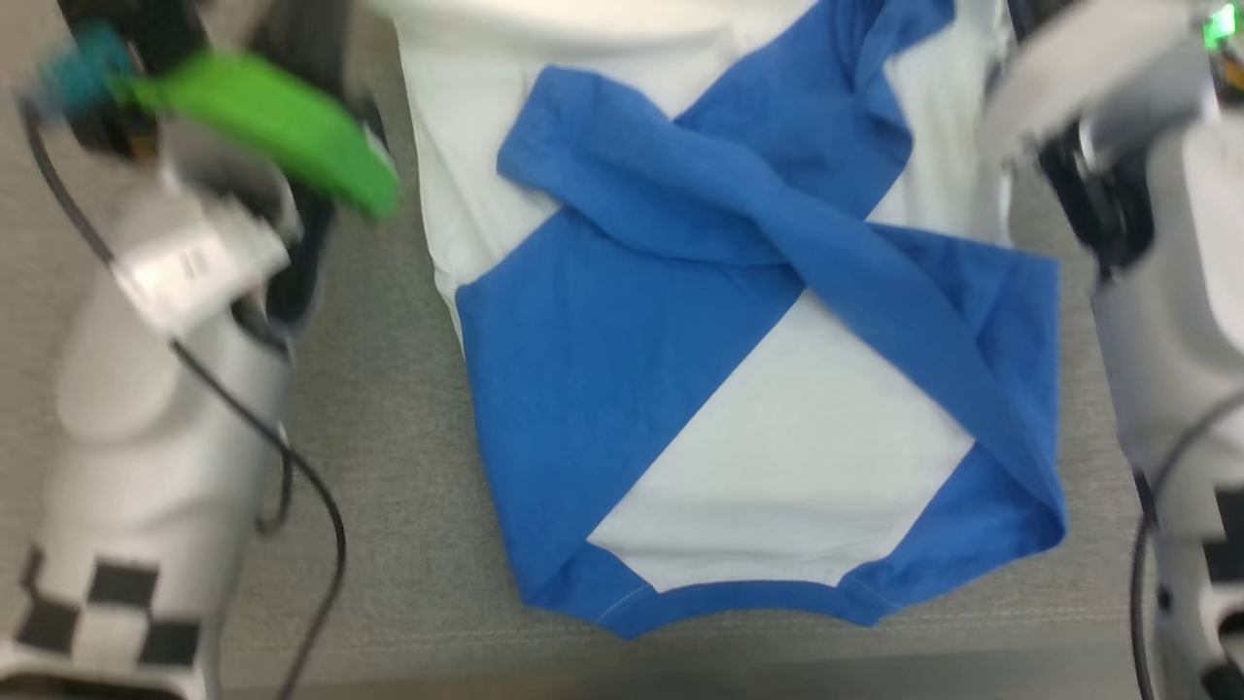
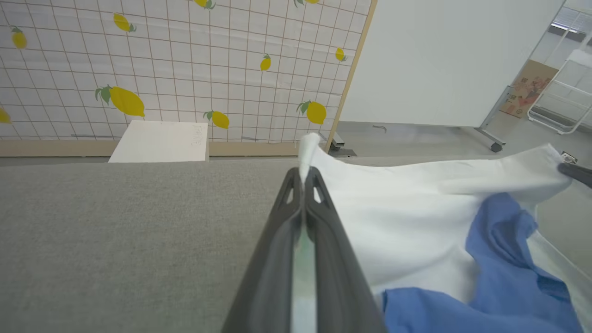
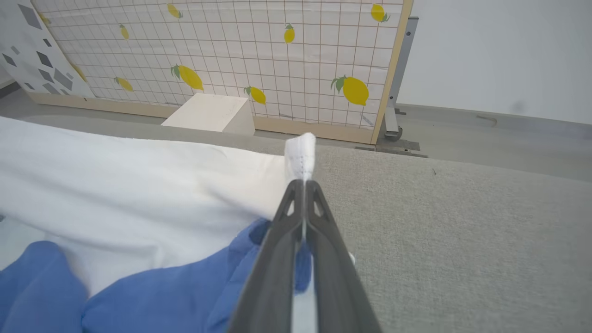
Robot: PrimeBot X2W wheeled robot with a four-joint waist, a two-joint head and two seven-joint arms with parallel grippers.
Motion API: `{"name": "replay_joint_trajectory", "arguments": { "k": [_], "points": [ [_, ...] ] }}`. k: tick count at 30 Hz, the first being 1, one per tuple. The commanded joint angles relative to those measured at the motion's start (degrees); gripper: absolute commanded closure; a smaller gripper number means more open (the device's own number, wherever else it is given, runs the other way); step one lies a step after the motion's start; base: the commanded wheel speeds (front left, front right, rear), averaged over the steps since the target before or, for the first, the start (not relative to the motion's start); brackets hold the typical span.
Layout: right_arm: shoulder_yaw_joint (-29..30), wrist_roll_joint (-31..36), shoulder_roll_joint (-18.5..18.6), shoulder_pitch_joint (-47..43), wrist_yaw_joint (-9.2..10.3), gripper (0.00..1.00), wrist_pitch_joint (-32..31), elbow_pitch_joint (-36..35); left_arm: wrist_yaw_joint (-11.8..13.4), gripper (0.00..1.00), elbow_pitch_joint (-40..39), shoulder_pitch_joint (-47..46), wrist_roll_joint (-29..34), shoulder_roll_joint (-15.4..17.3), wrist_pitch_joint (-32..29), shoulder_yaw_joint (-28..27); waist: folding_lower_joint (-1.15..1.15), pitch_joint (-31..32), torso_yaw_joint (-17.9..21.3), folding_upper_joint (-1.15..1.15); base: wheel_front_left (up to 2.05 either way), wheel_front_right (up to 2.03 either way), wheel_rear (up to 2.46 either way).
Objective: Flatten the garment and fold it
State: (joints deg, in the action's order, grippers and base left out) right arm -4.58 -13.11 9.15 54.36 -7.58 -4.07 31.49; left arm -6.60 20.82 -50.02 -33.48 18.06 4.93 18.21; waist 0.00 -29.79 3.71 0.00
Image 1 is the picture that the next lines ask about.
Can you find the grey fabric sofa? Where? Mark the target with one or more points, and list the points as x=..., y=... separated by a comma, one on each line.
x=389, y=437

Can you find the blue and white shirt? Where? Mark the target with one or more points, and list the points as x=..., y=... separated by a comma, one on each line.
x=739, y=340

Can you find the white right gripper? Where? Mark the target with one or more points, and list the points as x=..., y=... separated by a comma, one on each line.
x=1079, y=68

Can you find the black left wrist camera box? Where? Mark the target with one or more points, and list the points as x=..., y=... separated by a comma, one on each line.
x=117, y=58

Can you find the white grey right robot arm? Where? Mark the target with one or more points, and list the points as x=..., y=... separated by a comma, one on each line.
x=1181, y=340

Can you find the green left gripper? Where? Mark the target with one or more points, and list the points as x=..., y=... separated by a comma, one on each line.
x=272, y=122

